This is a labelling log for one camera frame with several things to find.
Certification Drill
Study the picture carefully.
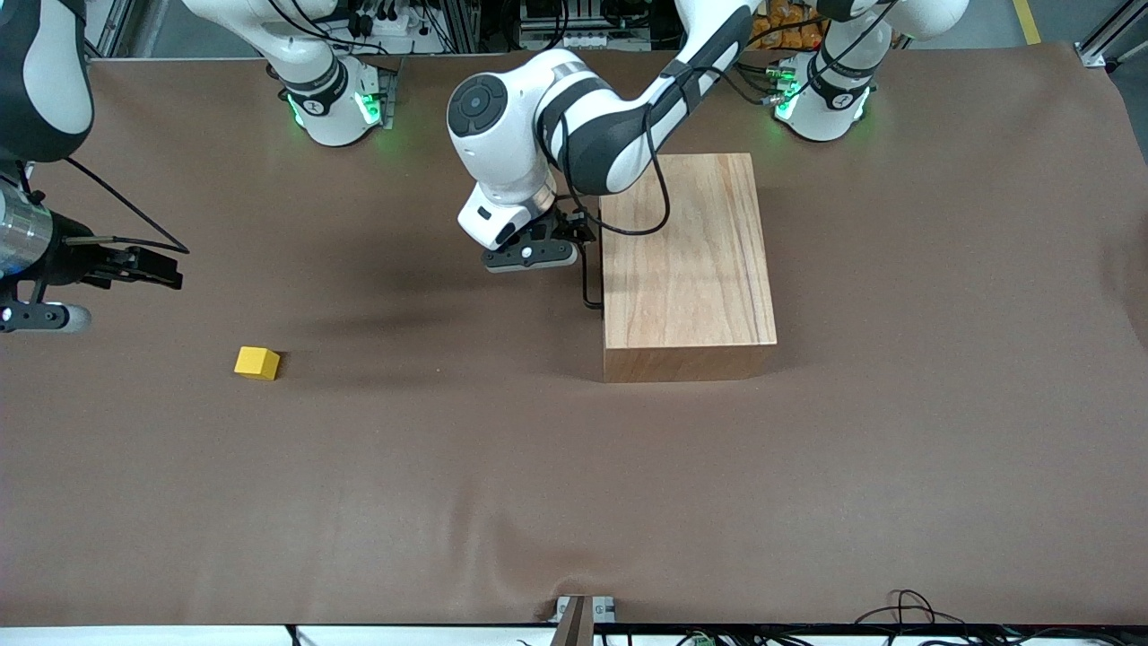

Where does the black cable with metal connector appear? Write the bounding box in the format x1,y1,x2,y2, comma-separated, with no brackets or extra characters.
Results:
717,49,808,109

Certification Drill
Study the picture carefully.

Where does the black cable tangle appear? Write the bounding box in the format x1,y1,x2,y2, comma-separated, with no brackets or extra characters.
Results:
852,588,996,646

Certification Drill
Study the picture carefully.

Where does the aluminium frame rail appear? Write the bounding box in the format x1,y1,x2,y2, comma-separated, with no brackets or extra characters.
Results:
85,0,171,59

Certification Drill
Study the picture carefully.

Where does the black equipment with cables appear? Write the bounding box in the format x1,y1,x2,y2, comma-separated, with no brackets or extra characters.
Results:
518,0,622,51

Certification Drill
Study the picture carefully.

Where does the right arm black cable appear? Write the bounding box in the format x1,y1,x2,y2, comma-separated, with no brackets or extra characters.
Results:
65,158,190,256

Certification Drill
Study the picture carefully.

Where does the aluminium profile post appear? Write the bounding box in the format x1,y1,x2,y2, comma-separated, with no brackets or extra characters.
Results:
1076,0,1148,71

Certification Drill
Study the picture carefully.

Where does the metal table clamp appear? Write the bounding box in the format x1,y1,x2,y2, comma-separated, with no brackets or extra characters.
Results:
549,594,618,646

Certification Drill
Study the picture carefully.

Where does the orange packet pile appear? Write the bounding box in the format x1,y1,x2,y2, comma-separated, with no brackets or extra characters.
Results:
752,0,831,50

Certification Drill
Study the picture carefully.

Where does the yellow wooden block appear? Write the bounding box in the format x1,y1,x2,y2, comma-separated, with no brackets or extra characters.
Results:
234,346,282,381

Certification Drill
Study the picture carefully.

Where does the white power strip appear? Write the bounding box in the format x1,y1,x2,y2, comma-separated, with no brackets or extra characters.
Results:
332,4,449,55

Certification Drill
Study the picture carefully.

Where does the wooden drawer with black handle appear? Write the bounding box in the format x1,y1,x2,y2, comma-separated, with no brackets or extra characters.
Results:
580,238,607,312

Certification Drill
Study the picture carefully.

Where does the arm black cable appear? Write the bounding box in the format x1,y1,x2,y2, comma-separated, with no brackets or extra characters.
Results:
65,158,190,256
552,54,718,237

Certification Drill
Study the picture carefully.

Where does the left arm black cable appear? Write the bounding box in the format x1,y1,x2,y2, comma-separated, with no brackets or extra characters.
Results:
552,54,718,237

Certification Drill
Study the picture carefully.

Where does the wooden drawer cabinet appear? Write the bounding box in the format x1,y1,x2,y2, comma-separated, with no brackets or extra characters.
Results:
599,153,778,384

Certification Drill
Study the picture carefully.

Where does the brown table cloth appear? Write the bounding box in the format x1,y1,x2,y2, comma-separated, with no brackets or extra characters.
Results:
0,40,1148,627

